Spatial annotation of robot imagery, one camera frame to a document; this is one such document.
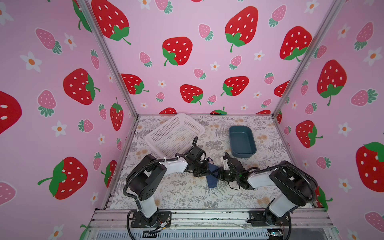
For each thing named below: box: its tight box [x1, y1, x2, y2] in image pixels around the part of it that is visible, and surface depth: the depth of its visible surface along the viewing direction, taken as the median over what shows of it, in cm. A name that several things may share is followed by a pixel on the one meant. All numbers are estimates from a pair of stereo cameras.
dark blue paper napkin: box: [206, 163, 220, 189], surface depth 89 cm
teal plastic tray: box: [229, 125, 257, 158], surface depth 104 cm
